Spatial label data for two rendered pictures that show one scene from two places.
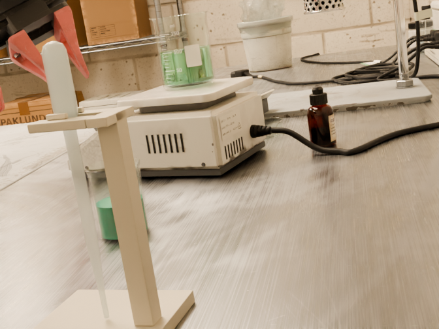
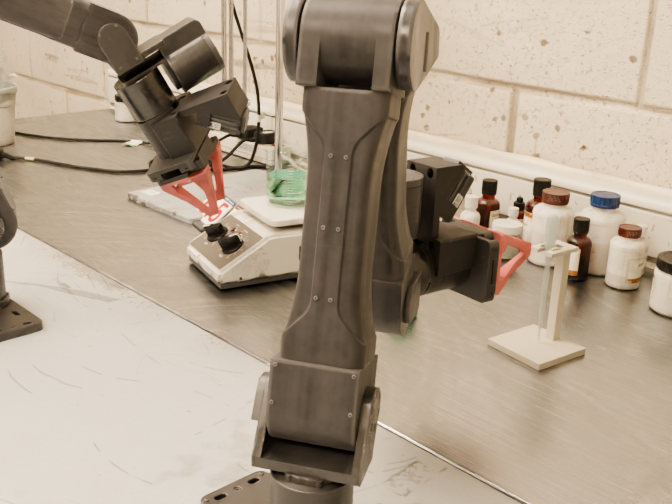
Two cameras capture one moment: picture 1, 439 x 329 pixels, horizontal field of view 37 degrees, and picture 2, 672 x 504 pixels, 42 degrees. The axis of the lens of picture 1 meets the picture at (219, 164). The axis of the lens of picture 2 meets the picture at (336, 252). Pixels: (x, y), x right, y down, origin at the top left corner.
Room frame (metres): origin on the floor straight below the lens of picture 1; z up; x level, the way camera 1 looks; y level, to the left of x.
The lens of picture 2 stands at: (0.03, 1.00, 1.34)
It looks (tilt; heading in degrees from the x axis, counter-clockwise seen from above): 19 degrees down; 303
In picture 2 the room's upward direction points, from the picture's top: 2 degrees clockwise
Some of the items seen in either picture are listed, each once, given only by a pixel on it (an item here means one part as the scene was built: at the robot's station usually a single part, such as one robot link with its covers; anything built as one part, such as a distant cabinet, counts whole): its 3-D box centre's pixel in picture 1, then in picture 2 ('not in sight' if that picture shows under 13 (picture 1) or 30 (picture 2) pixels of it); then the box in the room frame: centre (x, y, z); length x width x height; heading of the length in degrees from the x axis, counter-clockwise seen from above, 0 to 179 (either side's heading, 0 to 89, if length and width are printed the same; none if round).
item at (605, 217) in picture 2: not in sight; (600, 232); (0.38, -0.24, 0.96); 0.06 x 0.06 x 0.11
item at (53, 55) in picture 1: (57, 85); (553, 234); (0.34, 0.08, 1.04); 0.01 x 0.01 x 0.04; 69
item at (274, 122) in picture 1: (262, 130); not in sight; (0.83, -0.06, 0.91); 0.06 x 0.06 x 0.02
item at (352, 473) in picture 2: not in sight; (312, 425); (0.36, 0.52, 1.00); 0.09 x 0.06 x 0.06; 18
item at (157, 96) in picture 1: (186, 91); (292, 207); (0.74, 0.02, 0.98); 0.12 x 0.12 x 0.01; 62
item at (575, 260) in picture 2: not in sight; (578, 248); (0.39, -0.19, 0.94); 0.04 x 0.04 x 0.09
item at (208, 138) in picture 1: (173, 130); (275, 239); (0.75, 0.05, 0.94); 0.22 x 0.13 x 0.08; 62
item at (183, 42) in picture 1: (182, 52); (285, 176); (0.76, 0.02, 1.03); 0.07 x 0.06 x 0.08; 61
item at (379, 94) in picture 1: (326, 98); (227, 193); (1.04, -0.18, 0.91); 0.30 x 0.20 x 0.01; 78
